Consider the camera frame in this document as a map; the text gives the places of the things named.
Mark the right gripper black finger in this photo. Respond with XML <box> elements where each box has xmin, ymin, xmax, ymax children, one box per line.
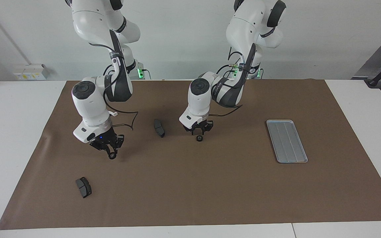
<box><xmin>113</xmin><ymin>134</ymin><xmax>125</xmax><ymax>154</ymax></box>
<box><xmin>91</xmin><ymin>143</ymin><xmax>112</xmax><ymax>158</ymax></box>

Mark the short dark grey brake pad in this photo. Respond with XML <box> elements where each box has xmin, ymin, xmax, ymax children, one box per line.
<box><xmin>75</xmin><ymin>177</ymin><xmax>92</xmax><ymax>199</ymax></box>

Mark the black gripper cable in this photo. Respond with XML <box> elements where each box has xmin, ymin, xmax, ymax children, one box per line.
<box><xmin>209</xmin><ymin>104</ymin><xmax>244</xmax><ymax>117</ymax></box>
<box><xmin>105</xmin><ymin>99</ymin><xmax>139</xmax><ymax>131</ymax></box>

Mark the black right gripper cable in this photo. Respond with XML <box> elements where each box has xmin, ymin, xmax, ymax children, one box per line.
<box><xmin>105</xmin><ymin>99</ymin><xmax>139</xmax><ymax>131</ymax></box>

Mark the white wall socket box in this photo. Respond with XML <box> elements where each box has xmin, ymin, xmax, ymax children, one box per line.
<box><xmin>13</xmin><ymin>64</ymin><xmax>50</xmax><ymax>81</ymax></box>

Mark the silver metal tray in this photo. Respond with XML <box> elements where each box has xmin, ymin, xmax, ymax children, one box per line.
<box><xmin>266</xmin><ymin>120</ymin><xmax>309</xmax><ymax>164</ymax></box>

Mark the brown table mat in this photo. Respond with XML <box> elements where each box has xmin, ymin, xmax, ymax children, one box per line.
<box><xmin>0</xmin><ymin>79</ymin><xmax>381</xmax><ymax>230</ymax></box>

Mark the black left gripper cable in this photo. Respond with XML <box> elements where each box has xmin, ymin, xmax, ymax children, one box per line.
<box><xmin>209</xmin><ymin>104</ymin><xmax>244</xmax><ymax>117</ymax></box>

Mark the black left base cable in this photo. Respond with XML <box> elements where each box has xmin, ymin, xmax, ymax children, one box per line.
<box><xmin>216</xmin><ymin>64</ymin><xmax>240</xmax><ymax>78</ymax></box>

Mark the long dark grey brake pad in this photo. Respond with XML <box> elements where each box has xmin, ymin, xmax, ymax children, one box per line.
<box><xmin>153</xmin><ymin>119</ymin><xmax>166</xmax><ymax>138</ymax></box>

